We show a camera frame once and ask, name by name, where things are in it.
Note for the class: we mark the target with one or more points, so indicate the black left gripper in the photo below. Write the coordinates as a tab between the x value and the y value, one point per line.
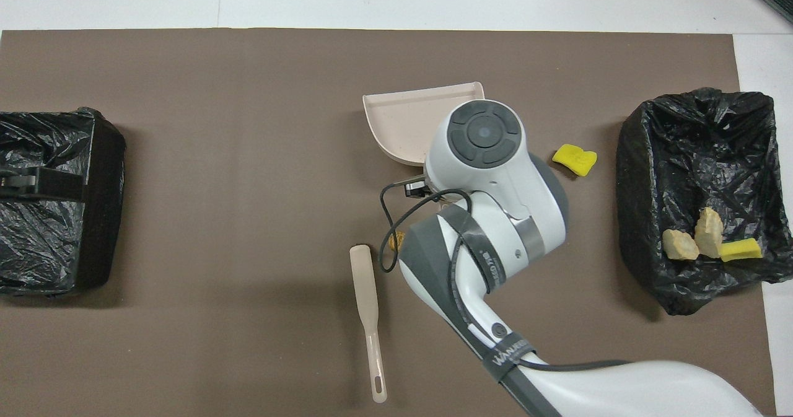
18	185

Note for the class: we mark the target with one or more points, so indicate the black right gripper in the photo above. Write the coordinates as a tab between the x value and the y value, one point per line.
416	189

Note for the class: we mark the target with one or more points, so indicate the brown toy bread roll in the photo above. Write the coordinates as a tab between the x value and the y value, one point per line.
398	239

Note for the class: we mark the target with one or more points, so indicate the beige plastic dustpan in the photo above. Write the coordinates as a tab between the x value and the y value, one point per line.
396	126

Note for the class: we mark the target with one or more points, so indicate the beige hand brush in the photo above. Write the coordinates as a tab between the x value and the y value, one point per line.
365	280

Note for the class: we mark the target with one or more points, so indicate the rounded yellow sponge scrap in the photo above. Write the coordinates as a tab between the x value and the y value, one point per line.
575	160

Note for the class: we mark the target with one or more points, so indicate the beige sponge chunk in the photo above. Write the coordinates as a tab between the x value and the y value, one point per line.
680	245

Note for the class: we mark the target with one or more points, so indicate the pale lumpy toy bread piece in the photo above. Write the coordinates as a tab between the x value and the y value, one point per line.
709	231

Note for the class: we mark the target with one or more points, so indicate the wedge yellow sponge scrap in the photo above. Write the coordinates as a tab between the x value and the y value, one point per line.
740	251

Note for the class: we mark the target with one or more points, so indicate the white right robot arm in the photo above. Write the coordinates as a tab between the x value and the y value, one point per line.
495	219

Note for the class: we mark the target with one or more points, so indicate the black bag-lined bin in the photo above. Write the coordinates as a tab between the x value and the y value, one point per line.
675	157
56	250

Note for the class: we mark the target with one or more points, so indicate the brown table mat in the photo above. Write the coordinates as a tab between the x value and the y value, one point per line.
248	342

